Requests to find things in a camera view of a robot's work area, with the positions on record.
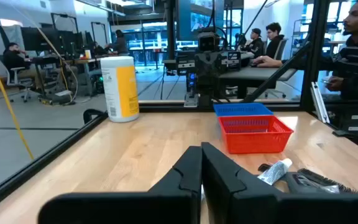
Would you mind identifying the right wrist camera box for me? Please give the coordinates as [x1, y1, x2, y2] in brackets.
[196, 30, 221, 53]

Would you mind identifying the black computer monitor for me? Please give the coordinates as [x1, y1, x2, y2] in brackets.
[20, 26, 54, 52]

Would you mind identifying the grey office table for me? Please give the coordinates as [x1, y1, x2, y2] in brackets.
[219, 67, 298, 100]

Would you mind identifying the wooden office desk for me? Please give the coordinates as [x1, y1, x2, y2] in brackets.
[29, 54, 111, 97]

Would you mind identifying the dark grey hair dryer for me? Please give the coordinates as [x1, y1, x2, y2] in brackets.
[257, 157, 293, 186]

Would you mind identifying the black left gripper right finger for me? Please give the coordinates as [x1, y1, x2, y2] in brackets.
[201, 142, 358, 224]

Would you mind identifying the person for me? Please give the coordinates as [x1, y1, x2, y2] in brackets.
[240, 27, 265, 59]
[2, 42, 32, 78]
[252, 22, 287, 68]
[106, 29, 130, 57]
[321, 0, 358, 103]

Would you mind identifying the white yellow wipes canister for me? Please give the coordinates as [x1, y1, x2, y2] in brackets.
[99, 55, 140, 123]

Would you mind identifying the black plastic comb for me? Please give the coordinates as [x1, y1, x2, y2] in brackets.
[296, 167, 358, 194]

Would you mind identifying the blue plastic basket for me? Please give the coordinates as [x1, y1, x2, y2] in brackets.
[213, 103, 274, 118]

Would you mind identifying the silver aluminium extrusion bar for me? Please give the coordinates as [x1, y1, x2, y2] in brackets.
[310, 81, 331, 124]

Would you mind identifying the black aluminium table frame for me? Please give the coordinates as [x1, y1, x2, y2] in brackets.
[0, 0, 358, 215]

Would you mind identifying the large display screen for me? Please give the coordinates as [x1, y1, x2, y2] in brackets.
[176, 0, 226, 41]

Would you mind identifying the red plastic basket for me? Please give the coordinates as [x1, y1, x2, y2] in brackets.
[218, 114, 295, 155]

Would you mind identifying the white office chair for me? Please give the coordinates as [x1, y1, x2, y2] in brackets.
[4, 67, 35, 103]

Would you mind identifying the yellow hanging cable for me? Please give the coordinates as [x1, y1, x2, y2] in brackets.
[0, 33, 35, 160]

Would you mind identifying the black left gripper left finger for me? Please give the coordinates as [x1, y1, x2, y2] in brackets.
[37, 145, 203, 224]

